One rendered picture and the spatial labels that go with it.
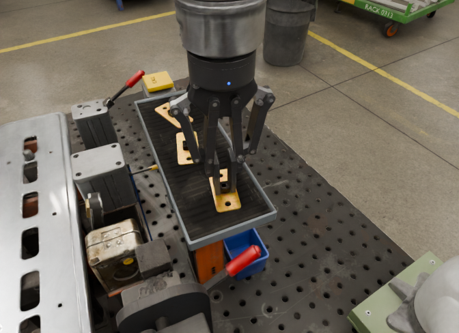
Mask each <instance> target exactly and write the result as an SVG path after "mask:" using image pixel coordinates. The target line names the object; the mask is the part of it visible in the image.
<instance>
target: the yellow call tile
mask: <svg viewBox="0 0 459 333"><path fill-rule="evenodd" d="M142 79H143V81H144V84H145V86H146V88H147V90H148V92H153V91H158V90H162V89H168V88H171V87H173V82H172V80H171V78H170V77H169V75H168V73H167V71H164V72H158V73H154V74H149V75H145V76H142Z"/></svg>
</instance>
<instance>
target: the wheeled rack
mask: <svg viewBox="0 0 459 333"><path fill-rule="evenodd" d="M454 1H455V0H338V1H337V2H336V4H338V6H337V9H336V10H334V12H336V13H340V12H341V10H339V6H340V4H341V3H342V2H345V3H348V4H350V5H353V6H356V7H358V8H361V9H364V10H367V11H370V12H373V13H375V14H378V15H381V16H384V17H386V18H390V19H392V21H390V22H388V23H387V24H386V25H385V28H384V31H383V34H384V35H385V36H386V37H387V38H390V37H392V36H394V35H395V34H396V33H397V32H398V29H399V26H400V25H401V24H402V23H403V24H406V23H409V22H410V21H412V20H415V19H417V18H419V17H422V16H424V15H426V14H427V17H428V18H432V17H433V16H434V15H435V13H436V10H437V9H439V8H442V7H444V6H446V5H449V4H450V3H453V2H454ZM390 8H391V9H390ZM392 9H393V10H392ZM396 10H397V11H396Z"/></svg>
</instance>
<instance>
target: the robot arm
mask: <svg viewBox="0 0 459 333"><path fill-rule="evenodd" d="M173 1H174V3H175V9H176V20H177V22H178V23H179V26H180V37H181V40H182V46H183V47H184V48H185V49H186V52H187V59H188V67H189V84H188V86H187V88H186V93H185V94H184V95H183V96H180V97H179V98H177V97H171V98H170V99H169V107H170V112H171V114H172V115H173V117H174V118H175V119H176V120H177V121H178V122H179V123H180V126H181V129H182V132H183V135H184V138H185V141H186V144H187V147H188V149H189V152H190V155H191V158H192V161H193V162H194V163H196V164H197V163H200V162H204V166H205V172H206V176H207V178H209V177H212V183H213V186H214V191H215V194H216V196H217V195H221V186H220V164H219V159H218V156H217V152H216V150H215V144H216V134H217V126H218V119H219V118H221V117H229V125H230V132H231V138H232V147H230V148H227V180H228V182H229V186H230V191H231V193H234V192H236V174H237V173H241V172H242V164H243V163H244V162H245V155H247V154H250V155H253V154H255V153H256V151H257V148H258V144H259V142H260V137H261V134H262V129H263V127H264V122H265V119H266V115H267V112H268V110H269V108H270V107H271V106H272V105H273V103H274V101H275V96H274V94H273V92H272V91H271V89H270V87H269V86H268V85H265V86H263V87H260V86H259V85H257V83H256V81H255V79H254V76H255V56H256V48H258V47H259V46H260V44H261V43H262V42H263V39H264V24H265V15H266V1H267V0H173ZM252 98H253V99H254V102H253V106H252V110H251V115H250V118H249V124H248V127H247V133H246V136H245V141H244V142H243V139H242V110H243V109H244V107H246V105H247V104H248V103H249V102H250V100H251V99H252ZM190 103H192V104H193V105H194V106H195V107H197V108H198V109H199V110H200V111H201V112H202V113H203V114H204V147H203V148H202V149H200V148H198V144H197V141H196V138H195V134H194V131H193V128H192V125H191V121H190V119H189V112H190V106H189V105H190ZM232 148H233V149H232ZM388 286H389V287H390V288H391V289H392V290H393V291H394V292H395V293H396V294H397V295H398V297H399V298H400V299H401V300H402V301H403V302H402V303H401V304H400V306H399V307H398V309H397V310H396V311H395V312H393V313H391V314H390V315H388V317H387V318H386V322H387V325H388V326H389V327H390V328H391V329H392V330H395V331H396V332H399V333H459V255H458V256H456V257H453V258H451V259H449V260H448V261H446V262H444V263H443V264H442V265H441V266H439V267H438V268H437V269H436V270H435V271H434V272H433V273H432V274H431V275H430V274H429V273H427V272H421V273H420V274H419V275H418V276H417V281H416V283H415V286H414V287H413V286H411V285H410V284H408V283H406V282H404V281H403V280H400V279H399V278H397V277H393V279H392V280H391V281H390V283H389V284H388Z"/></svg>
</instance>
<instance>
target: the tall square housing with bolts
mask: <svg viewBox="0 0 459 333"><path fill-rule="evenodd" d="M70 161H71V167H72V178H73V180H74V182H75V184H76V186H77V188H78V189H79V192H80V193H81V195H82V197H83V199H84V201H85V200H86V199H88V195H87V194H89V193H94V192H100V195H101V199H102V207H103V216H104V224H105V226H108V225H112V224H114V223H117V222H120V221H123V220H126V219H129V218H133V219H135V220H136V222H137V225H138V227H139V230H140V233H141V236H142V239H143V242H144V244H145V243H147V242H149V239H148V236H147V233H146V231H145V227H144V225H143V221H142V219H141V215H140V213H139V211H137V208H136V206H135V205H136V204H137V199H138V202H139V205H140V208H141V212H142V214H143V218H144V220H145V224H146V227H147V230H148V233H149V236H150V239H151V241H153V239H152V236H151V233H150V230H149V227H148V223H147V220H146V218H145V214H144V211H143V208H142V205H141V201H140V198H139V195H138V192H137V188H136V185H135V182H134V179H133V174H132V172H131V170H130V165H129V163H125V160H124V157H123V154H122V150H121V147H120V144H118V143H112V144H110V145H105V146H102V147H97V148H94V149H89V150H86V151H81V152H78V153H75V154H72V155H71V157H70ZM127 167H128V168H127ZM128 171H129V172H128ZM131 180H132V181H131ZM135 193H136V195H137V199H136V196H135Z"/></svg>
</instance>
